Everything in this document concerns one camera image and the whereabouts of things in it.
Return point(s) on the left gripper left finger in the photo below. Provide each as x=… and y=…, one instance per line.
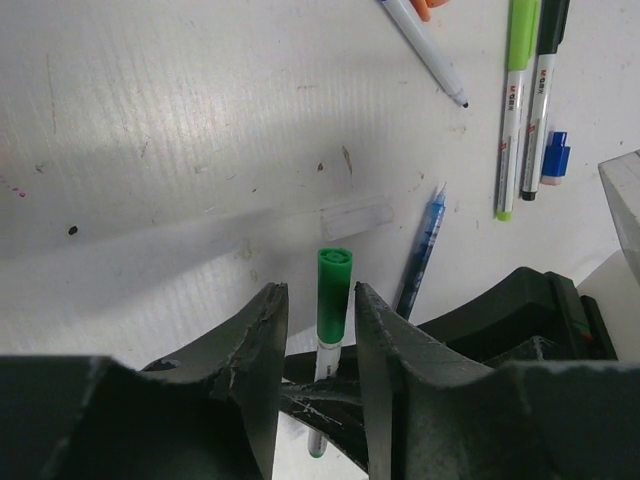
x=206, y=411

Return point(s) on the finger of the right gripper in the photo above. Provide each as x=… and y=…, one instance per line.
x=334, y=408
x=527, y=316

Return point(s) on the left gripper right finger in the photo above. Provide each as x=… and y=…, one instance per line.
x=432, y=413

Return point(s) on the blue gel pen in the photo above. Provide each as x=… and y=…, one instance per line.
x=420, y=253

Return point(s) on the white pen dark green end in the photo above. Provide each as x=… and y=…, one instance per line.
x=327, y=360

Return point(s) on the clear pen cap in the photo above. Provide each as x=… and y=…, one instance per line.
x=354, y=217

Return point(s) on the white pen light green end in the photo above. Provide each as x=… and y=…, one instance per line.
x=509, y=146

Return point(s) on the white pen black end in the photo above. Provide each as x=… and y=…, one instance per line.
x=537, y=136

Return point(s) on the dark green pen cap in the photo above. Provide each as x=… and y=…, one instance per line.
x=333, y=287

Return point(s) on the black pen cap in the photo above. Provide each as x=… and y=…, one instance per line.
x=552, y=23

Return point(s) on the light green pen cap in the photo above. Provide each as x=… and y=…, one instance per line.
x=523, y=31

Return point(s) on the blue pen cap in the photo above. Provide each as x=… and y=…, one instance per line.
x=556, y=159

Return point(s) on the orange pen cap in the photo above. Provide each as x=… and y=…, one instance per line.
x=424, y=7

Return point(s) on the white pen blue end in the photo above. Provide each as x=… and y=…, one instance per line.
x=432, y=55

